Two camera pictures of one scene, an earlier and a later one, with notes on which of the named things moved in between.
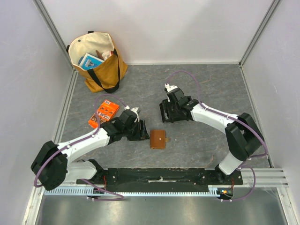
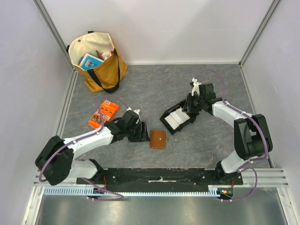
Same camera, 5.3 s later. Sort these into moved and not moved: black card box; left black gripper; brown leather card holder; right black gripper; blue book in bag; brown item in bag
Moved: right black gripper; black card box
Not moved: brown item in bag; blue book in bag; left black gripper; brown leather card holder
